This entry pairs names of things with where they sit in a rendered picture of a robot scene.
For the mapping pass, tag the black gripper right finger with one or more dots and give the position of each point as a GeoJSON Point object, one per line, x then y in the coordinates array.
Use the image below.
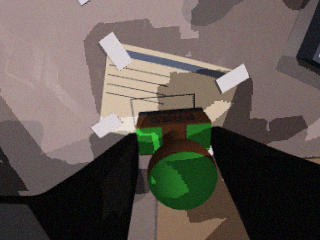
{"type": "Point", "coordinates": [277, 194]}

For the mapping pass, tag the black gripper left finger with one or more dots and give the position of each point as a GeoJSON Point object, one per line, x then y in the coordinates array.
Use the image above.
{"type": "Point", "coordinates": [94, 204]}

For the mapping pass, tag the cream paper card taped down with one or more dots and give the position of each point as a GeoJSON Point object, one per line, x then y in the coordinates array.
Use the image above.
{"type": "Point", "coordinates": [138, 79]}

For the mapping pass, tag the tan clipboard with silver clip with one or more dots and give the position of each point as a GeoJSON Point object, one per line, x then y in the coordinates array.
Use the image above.
{"type": "Point", "coordinates": [216, 219]}

